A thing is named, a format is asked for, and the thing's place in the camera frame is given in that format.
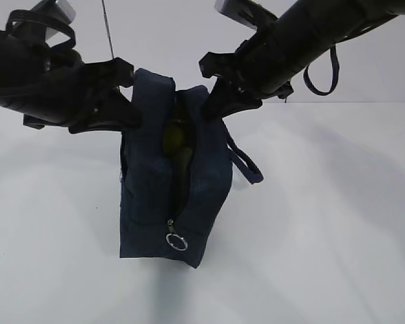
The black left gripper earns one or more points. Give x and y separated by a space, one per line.
50 86

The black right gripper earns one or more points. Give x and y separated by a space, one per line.
277 51

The yellow lemon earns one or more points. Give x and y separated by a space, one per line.
173 138

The navy blue fabric bag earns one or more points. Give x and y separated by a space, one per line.
157 219

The green cucumber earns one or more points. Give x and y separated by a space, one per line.
179 113

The green lidded glass container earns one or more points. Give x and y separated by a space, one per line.
182 161

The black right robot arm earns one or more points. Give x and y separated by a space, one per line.
332 22

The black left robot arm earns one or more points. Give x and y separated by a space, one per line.
23 30

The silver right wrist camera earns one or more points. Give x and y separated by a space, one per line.
237 11

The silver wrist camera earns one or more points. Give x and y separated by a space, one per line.
51 18
237 11

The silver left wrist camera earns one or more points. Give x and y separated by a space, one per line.
51 18

